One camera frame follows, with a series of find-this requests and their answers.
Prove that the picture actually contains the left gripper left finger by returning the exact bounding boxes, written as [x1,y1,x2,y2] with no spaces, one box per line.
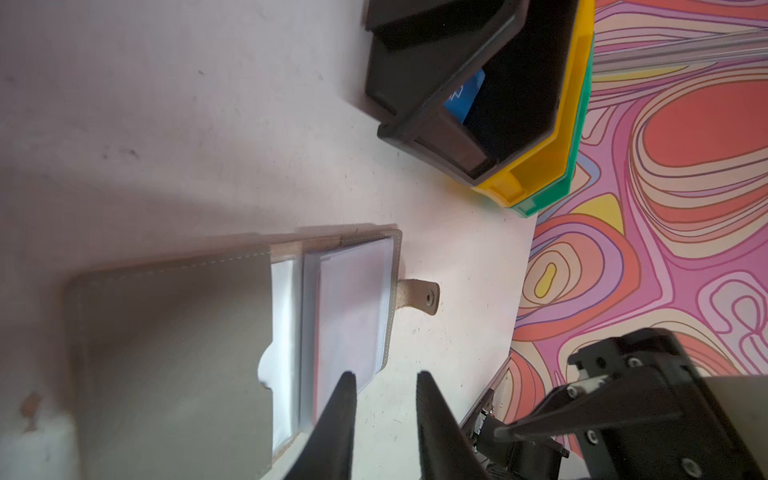
[284,371,357,480]

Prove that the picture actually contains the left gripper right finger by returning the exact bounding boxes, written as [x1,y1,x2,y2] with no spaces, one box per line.
[416,371,489,480]

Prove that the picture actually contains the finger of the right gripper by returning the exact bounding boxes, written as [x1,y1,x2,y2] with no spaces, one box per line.
[493,374,683,443]

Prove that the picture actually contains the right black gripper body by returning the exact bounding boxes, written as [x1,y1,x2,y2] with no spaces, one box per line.
[462,328,767,479]

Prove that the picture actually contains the red VIP card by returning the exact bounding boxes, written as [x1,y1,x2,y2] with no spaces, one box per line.
[303,237,394,423]

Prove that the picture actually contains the blue cards in black bin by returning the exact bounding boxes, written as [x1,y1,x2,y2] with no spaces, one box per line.
[443,70,486,124]

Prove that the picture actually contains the green plastic bin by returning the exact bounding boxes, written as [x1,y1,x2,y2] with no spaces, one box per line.
[511,43,594,218]

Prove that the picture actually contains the yellow plastic bin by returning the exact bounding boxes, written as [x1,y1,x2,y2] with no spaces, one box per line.
[464,1,595,208]

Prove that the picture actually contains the black plastic bin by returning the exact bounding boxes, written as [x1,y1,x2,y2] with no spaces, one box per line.
[365,1,594,187]

